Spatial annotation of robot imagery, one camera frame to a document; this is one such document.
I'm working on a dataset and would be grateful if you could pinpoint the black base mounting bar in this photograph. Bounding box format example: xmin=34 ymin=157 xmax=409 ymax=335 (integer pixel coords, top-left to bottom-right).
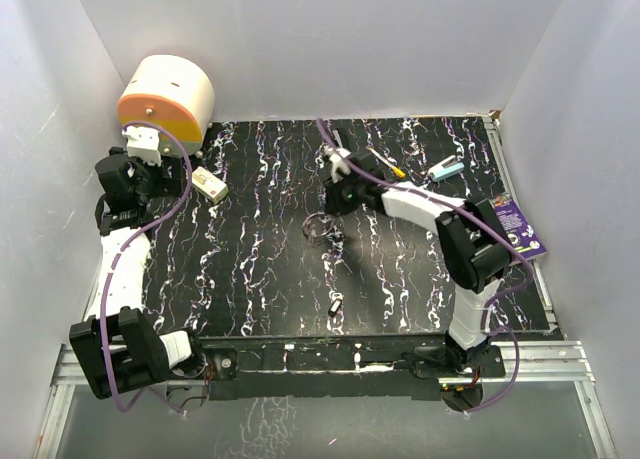
xmin=169 ymin=333 xmax=507 ymax=401

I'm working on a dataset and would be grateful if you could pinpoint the light blue mini stapler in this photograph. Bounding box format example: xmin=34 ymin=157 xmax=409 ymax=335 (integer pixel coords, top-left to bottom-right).
xmin=427 ymin=155 xmax=464 ymax=182

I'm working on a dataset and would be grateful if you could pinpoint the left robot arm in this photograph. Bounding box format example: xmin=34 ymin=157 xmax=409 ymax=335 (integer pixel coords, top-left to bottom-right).
xmin=69 ymin=147 xmax=207 ymax=399

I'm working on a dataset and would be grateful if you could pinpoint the black car key fob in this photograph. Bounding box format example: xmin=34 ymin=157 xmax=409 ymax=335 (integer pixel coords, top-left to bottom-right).
xmin=328 ymin=292 xmax=343 ymax=317

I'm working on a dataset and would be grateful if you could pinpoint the white pen yellow tip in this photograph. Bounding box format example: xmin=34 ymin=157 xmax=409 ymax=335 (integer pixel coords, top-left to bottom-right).
xmin=367 ymin=147 xmax=407 ymax=179

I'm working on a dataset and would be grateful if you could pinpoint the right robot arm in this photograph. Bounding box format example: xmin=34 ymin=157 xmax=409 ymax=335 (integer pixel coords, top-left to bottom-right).
xmin=325 ymin=164 xmax=516 ymax=376

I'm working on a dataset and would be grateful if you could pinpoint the purple booklet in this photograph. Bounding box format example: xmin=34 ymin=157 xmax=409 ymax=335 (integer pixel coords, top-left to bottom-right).
xmin=491 ymin=193 xmax=547 ymax=260

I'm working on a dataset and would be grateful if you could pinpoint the metal keyring with clips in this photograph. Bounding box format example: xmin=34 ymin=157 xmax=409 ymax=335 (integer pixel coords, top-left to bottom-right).
xmin=301 ymin=212 xmax=338 ymax=244

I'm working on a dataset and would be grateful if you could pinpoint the white cylindrical drawer box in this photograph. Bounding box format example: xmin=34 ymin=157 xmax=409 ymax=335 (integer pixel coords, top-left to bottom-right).
xmin=116 ymin=54 xmax=215 ymax=154

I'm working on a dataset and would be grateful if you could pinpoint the aluminium frame rail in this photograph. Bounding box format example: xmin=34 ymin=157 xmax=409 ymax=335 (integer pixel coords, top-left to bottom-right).
xmin=34 ymin=345 xmax=207 ymax=458

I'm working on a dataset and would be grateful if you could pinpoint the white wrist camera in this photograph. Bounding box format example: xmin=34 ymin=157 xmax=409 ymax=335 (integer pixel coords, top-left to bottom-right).
xmin=323 ymin=145 xmax=351 ymax=183
xmin=122 ymin=126 xmax=161 ymax=166

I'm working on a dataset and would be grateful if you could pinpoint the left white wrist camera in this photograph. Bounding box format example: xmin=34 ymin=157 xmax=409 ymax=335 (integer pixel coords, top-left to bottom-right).
xmin=122 ymin=126 xmax=161 ymax=166

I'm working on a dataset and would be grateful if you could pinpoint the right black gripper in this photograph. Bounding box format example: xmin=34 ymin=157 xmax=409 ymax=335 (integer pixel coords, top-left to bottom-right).
xmin=324 ymin=171 xmax=366 ymax=217

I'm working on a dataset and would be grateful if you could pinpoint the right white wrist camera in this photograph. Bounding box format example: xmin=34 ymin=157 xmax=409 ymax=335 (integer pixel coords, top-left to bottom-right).
xmin=323 ymin=145 xmax=351 ymax=183

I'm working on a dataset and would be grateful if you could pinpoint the small cream card box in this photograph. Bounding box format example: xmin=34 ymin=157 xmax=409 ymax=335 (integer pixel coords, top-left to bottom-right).
xmin=192 ymin=167 xmax=229 ymax=204

